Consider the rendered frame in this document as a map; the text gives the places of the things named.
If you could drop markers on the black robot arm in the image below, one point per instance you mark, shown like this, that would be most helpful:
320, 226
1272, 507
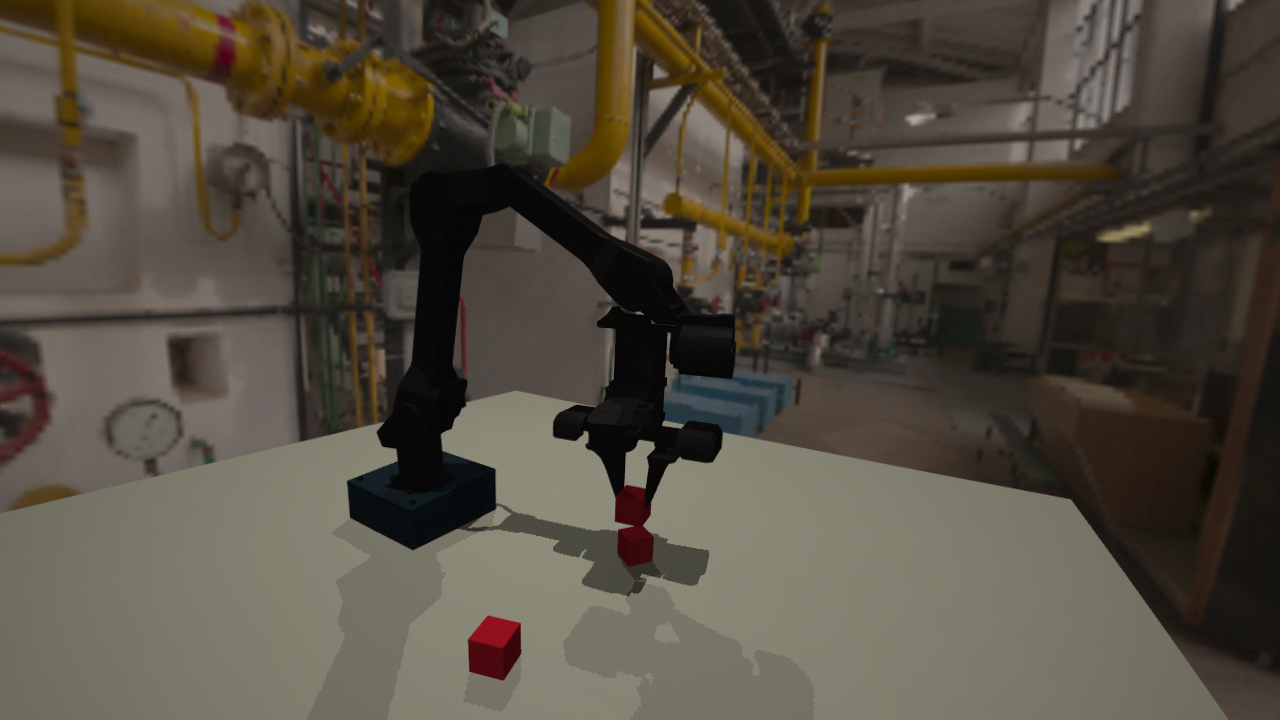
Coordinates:
446, 212

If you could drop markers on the red cube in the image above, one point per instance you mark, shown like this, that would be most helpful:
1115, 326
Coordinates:
630, 506
635, 546
494, 647

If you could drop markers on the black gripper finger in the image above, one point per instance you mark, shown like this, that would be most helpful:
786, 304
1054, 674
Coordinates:
614, 463
657, 466

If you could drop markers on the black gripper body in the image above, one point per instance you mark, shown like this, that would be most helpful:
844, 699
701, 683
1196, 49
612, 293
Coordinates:
695, 441

